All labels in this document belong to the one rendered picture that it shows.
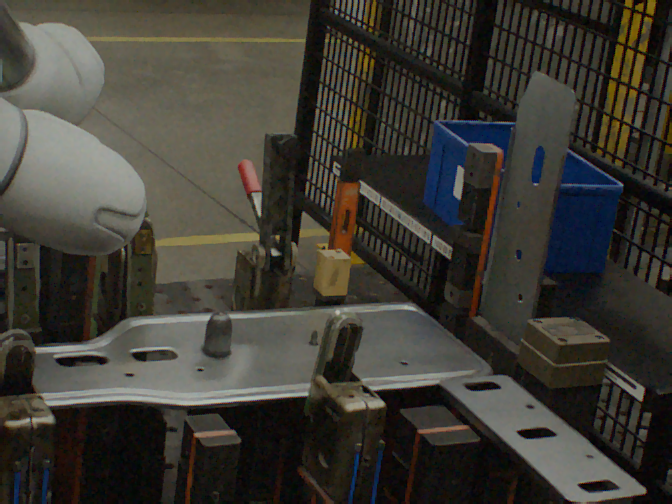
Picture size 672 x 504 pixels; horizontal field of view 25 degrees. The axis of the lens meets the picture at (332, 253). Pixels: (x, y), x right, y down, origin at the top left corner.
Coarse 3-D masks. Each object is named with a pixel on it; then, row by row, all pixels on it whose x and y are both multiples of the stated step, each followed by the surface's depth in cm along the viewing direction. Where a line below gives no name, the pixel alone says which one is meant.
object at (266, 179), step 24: (264, 144) 188; (288, 144) 184; (264, 168) 188; (288, 168) 188; (264, 192) 188; (288, 192) 188; (264, 216) 188; (288, 216) 189; (264, 240) 189; (288, 240) 190; (264, 264) 189; (288, 264) 190
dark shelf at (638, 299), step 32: (384, 160) 249; (416, 160) 252; (384, 192) 232; (416, 192) 235; (416, 224) 223; (448, 224) 222; (448, 256) 215; (576, 288) 203; (608, 288) 204; (640, 288) 206; (608, 320) 193; (640, 320) 195; (608, 352) 183; (640, 352) 184; (640, 384) 176
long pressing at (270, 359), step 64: (128, 320) 179; (192, 320) 183; (256, 320) 185; (320, 320) 188; (384, 320) 191; (64, 384) 162; (128, 384) 164; (192, 384) 166; (256, 384) 168; (384, 384) 173
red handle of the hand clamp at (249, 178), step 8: (248, 160) 197; (240, 168) 197; (248, 168) 196; (240, 176) 197; (248, 176) 196; (256, 176) 196; (248, 184) 195; (256, 184) 195; (248, 192) 195; (256, 192) 195; (256, 200) 194; (256, 208) 193; (256, 216) 193; (272, 240) 191; (272, 248) 190; (272, 256) 190; (280, 256) 190
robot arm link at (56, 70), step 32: (0, 0) 204; (0, 32) 206; (32, 32) 221; (64, 32) 227; (32, 64) 218; (64, 64) 224; (96, 64) 230; (0, 96) 218; (32, 96) 219; (64, 96) 225; (96, 96) 232
